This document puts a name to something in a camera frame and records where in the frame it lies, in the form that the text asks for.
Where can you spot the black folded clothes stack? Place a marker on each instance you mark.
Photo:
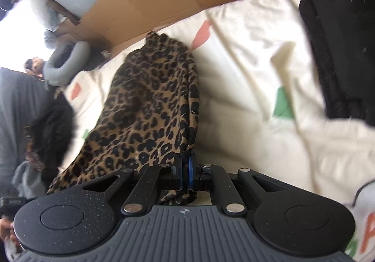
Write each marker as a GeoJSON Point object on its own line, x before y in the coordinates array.
{"type": "Point", "coordinates": [342, 39]}

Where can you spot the black garment pile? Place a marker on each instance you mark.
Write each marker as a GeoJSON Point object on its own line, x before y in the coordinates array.
{"type": "Point", "coordinates": [49, 137]}

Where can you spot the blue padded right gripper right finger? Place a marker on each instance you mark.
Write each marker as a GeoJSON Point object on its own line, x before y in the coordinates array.
{"type": "Point", "coordinates": [195, 174]}

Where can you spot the white patterned bed sheet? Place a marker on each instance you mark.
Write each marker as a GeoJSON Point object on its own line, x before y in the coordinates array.
{"type": "Point", "coordinates": [261, 106]}

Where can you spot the dark grey pillow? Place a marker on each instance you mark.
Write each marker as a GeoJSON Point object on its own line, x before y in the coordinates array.
{"type": "Point", "coordinates": [23, 100]}

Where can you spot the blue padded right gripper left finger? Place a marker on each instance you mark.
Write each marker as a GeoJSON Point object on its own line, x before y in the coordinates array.
{"type": "Point", "coordinates": [177, 172]}

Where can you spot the leopard print skirt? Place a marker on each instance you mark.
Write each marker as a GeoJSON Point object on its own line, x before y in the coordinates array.
{"type": "Point", "coordinates": [150, 116]}

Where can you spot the small plush doll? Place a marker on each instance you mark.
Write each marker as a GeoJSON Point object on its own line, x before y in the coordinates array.
{"type": "Point", "coordinates": [34, 67]}

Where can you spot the grey neck pillow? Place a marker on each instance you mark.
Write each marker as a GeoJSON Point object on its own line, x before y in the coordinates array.
{"type": "Point", "coordinates": [66, 62]}

